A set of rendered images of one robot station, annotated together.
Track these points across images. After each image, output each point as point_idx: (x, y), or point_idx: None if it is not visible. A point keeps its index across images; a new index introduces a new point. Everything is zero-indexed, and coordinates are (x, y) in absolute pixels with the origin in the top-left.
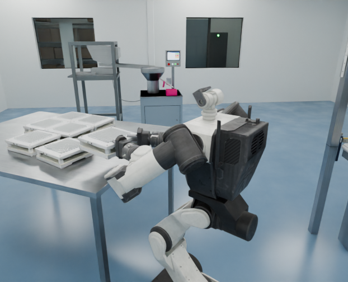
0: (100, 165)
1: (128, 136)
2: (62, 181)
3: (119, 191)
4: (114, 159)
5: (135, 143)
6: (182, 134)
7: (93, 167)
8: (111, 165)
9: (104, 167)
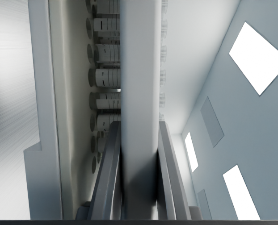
0: (23, 56)
1: (161, 132)
2: None
3: None
4: (31, 121)
5: (75, 204)
6: None
7: (29, 32)
8: (0, 76)
9: (0, 43)
